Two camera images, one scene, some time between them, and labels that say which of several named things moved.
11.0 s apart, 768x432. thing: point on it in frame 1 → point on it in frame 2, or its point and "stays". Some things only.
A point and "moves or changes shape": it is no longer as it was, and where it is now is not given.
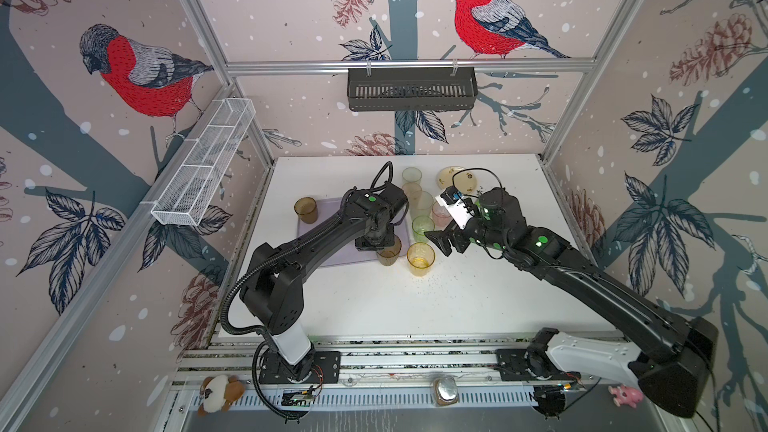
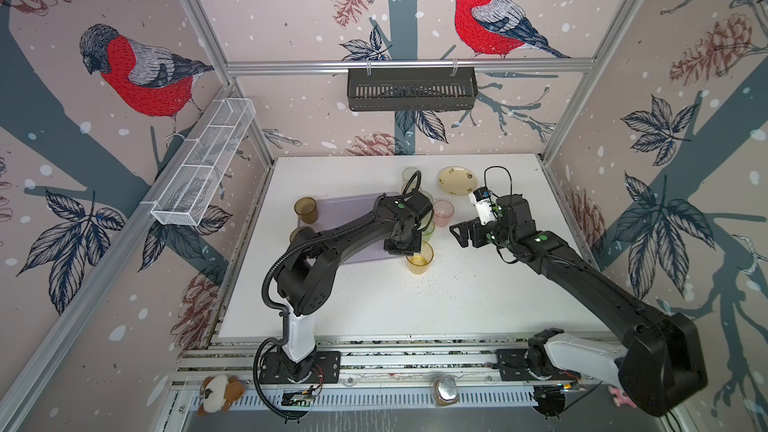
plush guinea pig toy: [218, 392] stays
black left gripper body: [378, 240] → [408, 246]
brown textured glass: [306, 208] stays
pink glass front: [441, 216] stays
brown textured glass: [388, 255] moves or changes shape
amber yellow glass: [420, 256] stays
